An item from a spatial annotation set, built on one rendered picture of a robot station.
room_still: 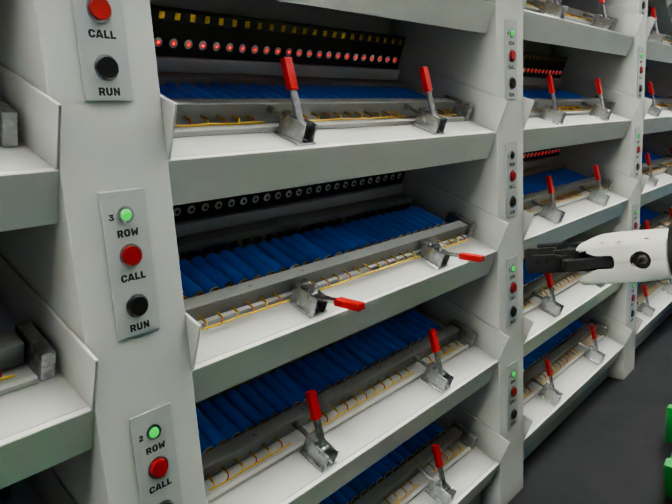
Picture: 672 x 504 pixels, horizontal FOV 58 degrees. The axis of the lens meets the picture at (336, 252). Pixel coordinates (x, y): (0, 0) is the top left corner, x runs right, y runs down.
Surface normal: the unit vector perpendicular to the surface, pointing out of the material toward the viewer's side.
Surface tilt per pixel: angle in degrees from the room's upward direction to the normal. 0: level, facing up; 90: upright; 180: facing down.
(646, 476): 0
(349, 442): 23
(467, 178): 90
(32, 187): 113
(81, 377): 90
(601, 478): 0
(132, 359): 90
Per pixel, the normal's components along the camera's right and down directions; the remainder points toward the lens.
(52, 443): 0.71, 0.45
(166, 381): 0.75, 0.08
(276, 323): 0.23, -0.87
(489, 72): -0.66, 0.18
